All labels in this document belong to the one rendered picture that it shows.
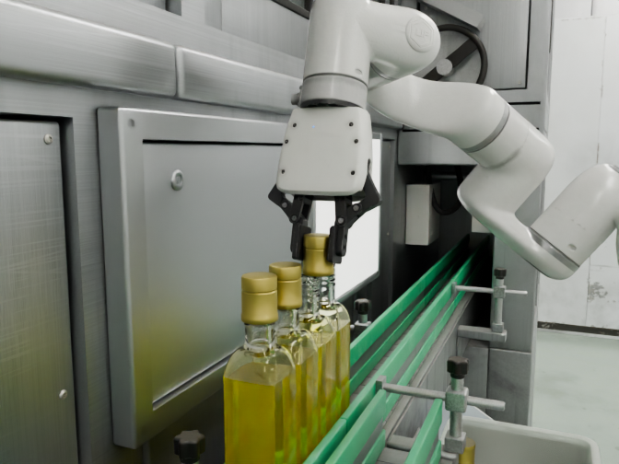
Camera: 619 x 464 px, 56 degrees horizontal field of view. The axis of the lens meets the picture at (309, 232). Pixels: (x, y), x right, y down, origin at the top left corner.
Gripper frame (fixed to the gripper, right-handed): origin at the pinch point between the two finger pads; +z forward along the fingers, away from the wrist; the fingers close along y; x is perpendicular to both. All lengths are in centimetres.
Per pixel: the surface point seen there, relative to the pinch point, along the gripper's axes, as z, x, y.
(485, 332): 11, 83, 10
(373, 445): 23.8, 13.8, 4.6
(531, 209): -21, 97, 18
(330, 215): -8.6, 38.8, -14.3
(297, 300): 6.4, -4.8, 0.3
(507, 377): 23, 109, 14
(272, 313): 7.7, -10.5, 0.3
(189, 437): 20.2, -11.6, -6.3
